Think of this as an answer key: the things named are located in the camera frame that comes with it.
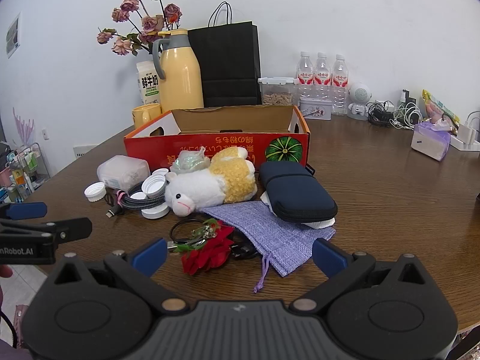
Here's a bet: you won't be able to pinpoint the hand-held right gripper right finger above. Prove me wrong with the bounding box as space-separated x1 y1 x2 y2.
289 237 437 314

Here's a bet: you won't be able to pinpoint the purple tissue pack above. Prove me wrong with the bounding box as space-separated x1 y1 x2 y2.
410 120 452 162

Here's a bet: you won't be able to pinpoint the wall poster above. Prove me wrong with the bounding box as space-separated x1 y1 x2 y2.
5 12 21 59

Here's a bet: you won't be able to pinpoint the white lid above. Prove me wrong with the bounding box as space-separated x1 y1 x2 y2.
141 203 170 220

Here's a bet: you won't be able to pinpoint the small spray bottle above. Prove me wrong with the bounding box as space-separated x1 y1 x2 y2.
400 89 418 115

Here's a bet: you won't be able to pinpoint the white robot speaker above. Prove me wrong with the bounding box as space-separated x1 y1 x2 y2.
347 82 373 121

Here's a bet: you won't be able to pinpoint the white cloth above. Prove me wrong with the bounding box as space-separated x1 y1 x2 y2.
260 191 336 230

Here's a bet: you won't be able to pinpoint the white yellow plush sheep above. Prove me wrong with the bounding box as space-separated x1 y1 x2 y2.
165 146 259 217

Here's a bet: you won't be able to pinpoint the small black clip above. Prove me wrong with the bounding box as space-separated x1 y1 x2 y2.
229 232 260 260

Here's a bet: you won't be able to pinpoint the black charger cables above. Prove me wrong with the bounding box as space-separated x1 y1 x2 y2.
367 100 394 127

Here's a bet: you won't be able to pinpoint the colourful snack packet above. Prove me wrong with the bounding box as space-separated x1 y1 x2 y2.
422 89 461 128

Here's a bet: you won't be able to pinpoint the white tin box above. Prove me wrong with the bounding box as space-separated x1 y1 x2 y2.
299 97 333 121

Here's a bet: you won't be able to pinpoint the black paper bag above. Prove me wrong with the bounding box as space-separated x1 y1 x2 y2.
187 2 262 108

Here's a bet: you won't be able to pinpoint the clear plastic tub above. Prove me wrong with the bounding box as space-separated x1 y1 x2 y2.
97 155 151 191

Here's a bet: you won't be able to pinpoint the black ring loop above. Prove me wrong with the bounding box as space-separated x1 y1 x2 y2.
169 218 205 244

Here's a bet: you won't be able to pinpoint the dried rose bouquet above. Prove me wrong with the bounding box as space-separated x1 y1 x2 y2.
97 0 182 56

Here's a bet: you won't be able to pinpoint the iridescent plastic wrap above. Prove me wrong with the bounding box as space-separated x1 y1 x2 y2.
169 149 212 175

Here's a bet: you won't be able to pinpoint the white wall vent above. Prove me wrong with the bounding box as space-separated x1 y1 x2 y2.
72 145 99 159

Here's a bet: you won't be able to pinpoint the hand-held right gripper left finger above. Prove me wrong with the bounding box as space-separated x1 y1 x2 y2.
43 237 190 316

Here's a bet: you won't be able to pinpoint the red artificial rose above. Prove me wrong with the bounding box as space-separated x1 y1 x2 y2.
174 220 235 276

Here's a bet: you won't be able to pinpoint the white cables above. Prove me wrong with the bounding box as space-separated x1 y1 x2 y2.
390 103 422 130

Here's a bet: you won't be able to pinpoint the purple drawstring pouch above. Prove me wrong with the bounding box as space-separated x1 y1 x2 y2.
200 200 336 294

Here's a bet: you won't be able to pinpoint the clear water bottle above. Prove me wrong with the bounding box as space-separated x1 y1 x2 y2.
331 54 350 116
314 52 332 100
296 51 315 98

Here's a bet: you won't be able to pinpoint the yellow thermos jug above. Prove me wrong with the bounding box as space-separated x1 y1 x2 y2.
152 29 204 113

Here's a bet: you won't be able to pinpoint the white milk carton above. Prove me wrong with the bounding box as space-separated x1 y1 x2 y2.
136 60 163 106

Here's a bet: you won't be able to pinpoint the purple flower wall decal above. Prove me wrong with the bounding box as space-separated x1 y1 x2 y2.
11 107 35 147

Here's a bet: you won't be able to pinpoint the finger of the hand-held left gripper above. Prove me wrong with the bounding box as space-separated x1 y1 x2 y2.
0 202 48 221
0 217 93 243

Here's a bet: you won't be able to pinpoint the metal trolley rack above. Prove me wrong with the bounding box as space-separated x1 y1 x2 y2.
0 140 51 203

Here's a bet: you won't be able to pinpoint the navy zip case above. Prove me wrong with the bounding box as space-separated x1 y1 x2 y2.
259 161 338 223

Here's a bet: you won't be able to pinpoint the red cardboard box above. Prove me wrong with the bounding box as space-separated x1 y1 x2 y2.
124 105 311 173

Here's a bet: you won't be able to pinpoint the white power strip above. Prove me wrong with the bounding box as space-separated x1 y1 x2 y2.
449 112 480 151

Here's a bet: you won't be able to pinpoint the braided cable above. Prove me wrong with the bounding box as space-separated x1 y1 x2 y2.
106 182 167 218

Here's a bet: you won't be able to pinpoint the yellow mug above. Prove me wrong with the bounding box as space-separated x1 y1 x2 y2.
132 103 163 129

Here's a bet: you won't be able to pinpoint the clear snack container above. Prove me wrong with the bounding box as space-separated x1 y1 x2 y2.
258 77 297 106

